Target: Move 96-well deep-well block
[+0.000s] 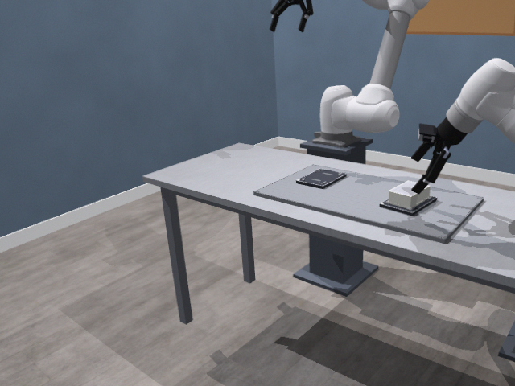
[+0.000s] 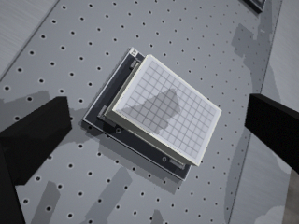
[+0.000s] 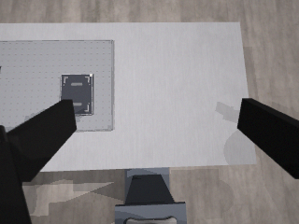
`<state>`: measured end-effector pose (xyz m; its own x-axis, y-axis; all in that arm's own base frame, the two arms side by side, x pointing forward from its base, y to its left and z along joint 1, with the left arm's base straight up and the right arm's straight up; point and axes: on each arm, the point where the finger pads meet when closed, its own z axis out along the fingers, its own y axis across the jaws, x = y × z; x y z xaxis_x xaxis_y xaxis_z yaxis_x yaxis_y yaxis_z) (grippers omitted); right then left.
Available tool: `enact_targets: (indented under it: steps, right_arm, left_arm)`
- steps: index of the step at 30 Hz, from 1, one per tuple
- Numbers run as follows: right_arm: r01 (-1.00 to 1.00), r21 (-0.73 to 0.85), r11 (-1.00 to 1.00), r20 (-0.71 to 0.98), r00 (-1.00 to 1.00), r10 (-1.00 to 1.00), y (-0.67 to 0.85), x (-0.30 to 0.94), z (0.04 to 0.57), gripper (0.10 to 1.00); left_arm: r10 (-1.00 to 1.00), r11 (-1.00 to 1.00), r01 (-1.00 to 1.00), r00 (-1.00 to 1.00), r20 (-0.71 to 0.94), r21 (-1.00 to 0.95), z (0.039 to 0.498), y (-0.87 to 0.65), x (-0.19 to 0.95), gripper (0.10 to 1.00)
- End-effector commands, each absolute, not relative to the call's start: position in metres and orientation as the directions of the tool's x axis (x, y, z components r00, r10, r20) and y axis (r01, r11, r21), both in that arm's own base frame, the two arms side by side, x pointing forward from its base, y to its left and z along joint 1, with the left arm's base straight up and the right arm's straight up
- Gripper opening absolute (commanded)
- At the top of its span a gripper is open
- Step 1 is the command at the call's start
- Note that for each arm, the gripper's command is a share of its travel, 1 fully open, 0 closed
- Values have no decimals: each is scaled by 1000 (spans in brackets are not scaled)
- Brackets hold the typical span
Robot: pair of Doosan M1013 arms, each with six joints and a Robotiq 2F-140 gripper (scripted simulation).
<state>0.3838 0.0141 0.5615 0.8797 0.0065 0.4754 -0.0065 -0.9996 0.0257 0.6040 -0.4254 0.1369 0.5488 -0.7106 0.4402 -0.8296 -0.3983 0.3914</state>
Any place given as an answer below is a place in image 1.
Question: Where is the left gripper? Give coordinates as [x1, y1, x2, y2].
[411, 117, 467, 194]

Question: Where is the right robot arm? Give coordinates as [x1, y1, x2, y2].
[312, 0, 429, 148]

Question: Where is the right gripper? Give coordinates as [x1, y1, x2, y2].
[270, 0, 313, 32]

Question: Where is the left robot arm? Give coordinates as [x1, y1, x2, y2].
[418, 58, 515, 144]

